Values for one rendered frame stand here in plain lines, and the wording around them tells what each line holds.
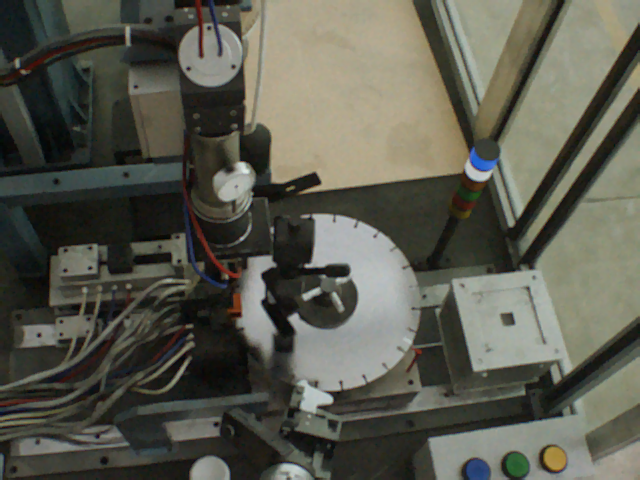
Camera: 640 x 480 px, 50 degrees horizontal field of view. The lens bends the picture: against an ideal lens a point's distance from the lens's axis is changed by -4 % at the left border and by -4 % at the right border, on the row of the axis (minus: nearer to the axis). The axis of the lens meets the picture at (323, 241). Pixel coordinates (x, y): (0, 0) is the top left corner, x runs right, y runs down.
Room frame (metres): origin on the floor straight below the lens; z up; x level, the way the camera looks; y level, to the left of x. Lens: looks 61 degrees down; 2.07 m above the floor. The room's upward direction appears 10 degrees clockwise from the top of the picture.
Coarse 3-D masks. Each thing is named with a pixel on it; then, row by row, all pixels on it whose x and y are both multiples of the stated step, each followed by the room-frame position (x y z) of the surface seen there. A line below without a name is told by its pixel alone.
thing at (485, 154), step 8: (480, 144) 0.73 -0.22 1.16; (488, 144) 0.73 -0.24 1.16; (496, 144) 0.73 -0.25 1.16; (472, 152) 0.72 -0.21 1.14; (480, 152) 0.71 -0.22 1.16; (488, 152) 0.71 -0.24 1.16; (496, 152) 0.72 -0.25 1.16; (472, 160) 0.71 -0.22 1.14; (480, 160) 0.70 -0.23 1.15; (488, 160) 0.70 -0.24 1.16; (496, 160) 0.71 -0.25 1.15; (480, 168) 0.70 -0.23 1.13; (488, 168) 0.70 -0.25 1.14
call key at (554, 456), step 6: (546, 450) 0.31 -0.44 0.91; (552, 450) 0.31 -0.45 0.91; (558, 450) 0.32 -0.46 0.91; (546, 456) 0.30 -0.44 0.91; (552, 456) 0.30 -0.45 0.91; (558, 456) 0.31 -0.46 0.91; (564, 456) 0.31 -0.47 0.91; (546, 462) 0.29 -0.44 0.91; (552, 462) 0.29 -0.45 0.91; (558, 462) 0.30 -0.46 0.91; (564, 462) 0.30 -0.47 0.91; (552, 468) 0.28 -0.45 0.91; (558, 468) 0.29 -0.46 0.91
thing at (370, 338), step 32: (320, 224) 0.65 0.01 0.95; (352, 224) 0.66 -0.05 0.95; (320, 256) 0.58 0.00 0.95; (352, 256) 0.59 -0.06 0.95; (384, 256) 0.60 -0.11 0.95; (256, 288) 0.50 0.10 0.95; (384, 288) 0.54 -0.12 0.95; (416, 288) 0.55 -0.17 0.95; (256, 320) 0.44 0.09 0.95; (288, 320) 0.45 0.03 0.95; (352, 320) 0.47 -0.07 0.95; (384, 320) 0.48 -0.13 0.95; (416, 320) 0.49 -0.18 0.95; (256, 352) 0.39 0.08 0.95; (288, 352) 0.40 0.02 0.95; (320, 352) 0.41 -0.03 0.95; (352, 352) 0.42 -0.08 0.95; (384, 352) 0.43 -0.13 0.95; (320, 384) 0.35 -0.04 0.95; (352, 384) 0.36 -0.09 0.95
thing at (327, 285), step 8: (312, 264) 0.54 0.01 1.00; (320, 280) 0.51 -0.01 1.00; (328, 280) 0.51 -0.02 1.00; (336, 280) 0.52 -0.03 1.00; (344, 280) 0.52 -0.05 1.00; (320, 288) 0.50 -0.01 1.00; (328, 288) 0.50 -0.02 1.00; (336, 288) 0.50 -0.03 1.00; (304, 296) 0.48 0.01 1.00; (312, 296) 0.48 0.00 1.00; (320, 296) 0.49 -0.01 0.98; (328, 296) 0.49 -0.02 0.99; (336, 296) 0.49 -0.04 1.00; (336, 304) 0.48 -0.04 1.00
